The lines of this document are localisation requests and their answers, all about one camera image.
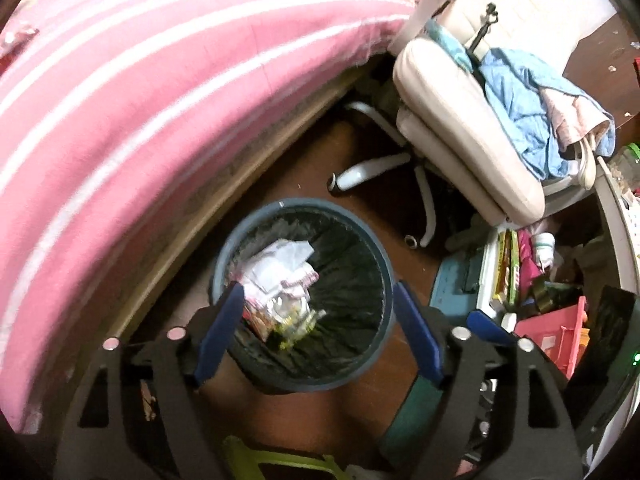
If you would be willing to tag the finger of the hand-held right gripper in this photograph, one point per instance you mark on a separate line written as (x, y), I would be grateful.
(487, 325)

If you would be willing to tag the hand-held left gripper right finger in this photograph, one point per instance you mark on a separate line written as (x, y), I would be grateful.
(417, 330)

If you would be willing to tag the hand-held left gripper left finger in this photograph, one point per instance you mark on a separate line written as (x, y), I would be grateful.
(220, 330)

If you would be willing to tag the red snack wrapper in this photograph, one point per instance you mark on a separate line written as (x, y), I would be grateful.
(257, 317)

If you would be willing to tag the white tissue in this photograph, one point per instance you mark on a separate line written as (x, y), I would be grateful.
(290, 255)
(270, 282)

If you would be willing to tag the clear plastic wrapper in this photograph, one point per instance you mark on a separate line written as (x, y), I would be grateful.
(295, 320)

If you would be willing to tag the black bin liner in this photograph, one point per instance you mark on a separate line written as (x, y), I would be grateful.
(345, 285)

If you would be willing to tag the grey round trash bin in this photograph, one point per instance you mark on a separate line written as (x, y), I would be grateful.
(300, 204)

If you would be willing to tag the white storage bin with books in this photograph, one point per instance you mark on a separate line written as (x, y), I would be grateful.
(505, 270)

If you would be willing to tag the light blue box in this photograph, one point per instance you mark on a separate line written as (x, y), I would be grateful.
(450, 280)

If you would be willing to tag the pink plastic basket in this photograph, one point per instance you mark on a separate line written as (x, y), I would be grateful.
(550, 330)

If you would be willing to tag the teal plastic object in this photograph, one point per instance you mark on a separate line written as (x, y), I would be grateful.
(410, 420)

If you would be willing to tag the small white bottle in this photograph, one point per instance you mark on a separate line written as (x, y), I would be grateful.
(542, 250)

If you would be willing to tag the white storage cart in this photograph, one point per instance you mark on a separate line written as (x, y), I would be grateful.
(625, 240)

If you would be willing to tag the lime green stool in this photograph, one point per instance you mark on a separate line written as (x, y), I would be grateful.
(240, 452)

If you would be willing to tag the green lidded bottle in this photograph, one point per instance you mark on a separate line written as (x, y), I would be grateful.
(627, 160)

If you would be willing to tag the blue jacket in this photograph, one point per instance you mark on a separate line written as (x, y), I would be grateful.
(520, 110)

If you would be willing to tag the cream office chair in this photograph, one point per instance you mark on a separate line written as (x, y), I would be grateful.
(450, 110)

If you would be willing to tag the pale pink cloth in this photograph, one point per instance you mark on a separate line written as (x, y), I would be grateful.
(575, 115)

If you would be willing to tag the pink striped bed cover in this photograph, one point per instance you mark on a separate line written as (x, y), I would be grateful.
(150, 110)

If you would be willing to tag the teal cloth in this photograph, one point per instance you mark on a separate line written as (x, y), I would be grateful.
(445, 40)

